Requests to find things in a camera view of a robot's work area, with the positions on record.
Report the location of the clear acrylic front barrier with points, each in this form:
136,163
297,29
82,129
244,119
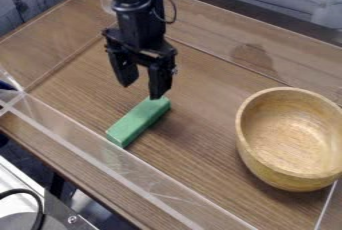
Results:
154,201

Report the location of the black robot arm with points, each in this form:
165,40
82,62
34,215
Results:
137,43

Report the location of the green rectangular block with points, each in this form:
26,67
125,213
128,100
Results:
137,121

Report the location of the brown wooden bowl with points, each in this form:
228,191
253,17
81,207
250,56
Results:
289,138

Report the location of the grey metal bracket with screw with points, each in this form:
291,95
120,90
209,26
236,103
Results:
61,217

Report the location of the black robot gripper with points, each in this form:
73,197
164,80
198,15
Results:
137,43

